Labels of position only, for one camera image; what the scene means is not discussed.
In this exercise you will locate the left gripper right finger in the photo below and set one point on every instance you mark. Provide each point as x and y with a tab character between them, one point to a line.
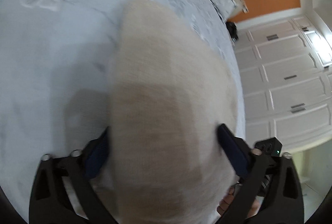
236	150

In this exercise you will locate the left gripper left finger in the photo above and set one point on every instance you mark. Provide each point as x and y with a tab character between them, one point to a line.
96	153

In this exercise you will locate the cream knitted sweater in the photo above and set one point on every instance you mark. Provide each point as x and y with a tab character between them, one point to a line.
170	91

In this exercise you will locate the person's right hand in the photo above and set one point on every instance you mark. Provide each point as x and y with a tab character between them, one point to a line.
228	199

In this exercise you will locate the white panelled wardrobe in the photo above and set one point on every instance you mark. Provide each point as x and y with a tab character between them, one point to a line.
285	69

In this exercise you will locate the black object on nightstand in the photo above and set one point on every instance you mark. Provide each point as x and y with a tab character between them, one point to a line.
232	30

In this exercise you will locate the grey butterfly bedspread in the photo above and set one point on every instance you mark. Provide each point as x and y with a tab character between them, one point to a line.
54	68

